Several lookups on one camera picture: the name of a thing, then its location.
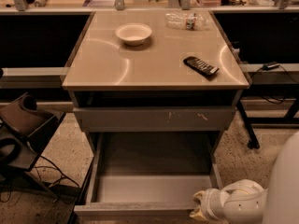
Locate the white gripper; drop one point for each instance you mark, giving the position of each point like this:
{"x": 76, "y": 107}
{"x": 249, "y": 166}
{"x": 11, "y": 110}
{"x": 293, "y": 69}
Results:
{"x": 208, "y": 202}

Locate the grey drawer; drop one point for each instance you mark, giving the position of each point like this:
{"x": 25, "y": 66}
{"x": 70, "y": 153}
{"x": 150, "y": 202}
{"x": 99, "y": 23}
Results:
{"x": 154, "y": 119}
{"x": 149, "y": 175}

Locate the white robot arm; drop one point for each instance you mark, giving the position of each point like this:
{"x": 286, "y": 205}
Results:
{"x": 242, "y": 202}

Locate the grey top drawer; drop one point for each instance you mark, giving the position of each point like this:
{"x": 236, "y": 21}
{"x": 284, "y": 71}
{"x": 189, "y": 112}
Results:
{"x": 154, "y": 119}

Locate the grey drawer cabinet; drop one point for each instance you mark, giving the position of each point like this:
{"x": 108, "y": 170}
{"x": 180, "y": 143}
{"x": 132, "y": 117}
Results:
{"x": 108, "y": 73}

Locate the black table leg with caster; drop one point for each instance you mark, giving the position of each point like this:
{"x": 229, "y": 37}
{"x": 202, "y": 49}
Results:
{"x": 253, "y": 141}

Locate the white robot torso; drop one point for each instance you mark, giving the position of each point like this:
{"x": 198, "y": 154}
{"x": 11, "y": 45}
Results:
{"x": 282, "y": 203}

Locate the black snack bar packet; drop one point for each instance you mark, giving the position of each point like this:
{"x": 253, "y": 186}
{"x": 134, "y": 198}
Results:
{"x": 201, "y": 66}

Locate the black power adapter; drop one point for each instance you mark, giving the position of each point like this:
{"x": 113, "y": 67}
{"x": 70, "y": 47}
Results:
{"x": 270, "y": 66}

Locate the white paper bowl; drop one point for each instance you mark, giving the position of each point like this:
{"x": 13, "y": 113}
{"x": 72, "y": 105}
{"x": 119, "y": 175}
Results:
{"x": 133, "y": 34}

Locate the clear plastic water bottle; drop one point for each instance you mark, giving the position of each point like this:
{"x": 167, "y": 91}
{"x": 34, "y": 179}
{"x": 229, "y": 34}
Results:
{"x": 189, "y": 21}

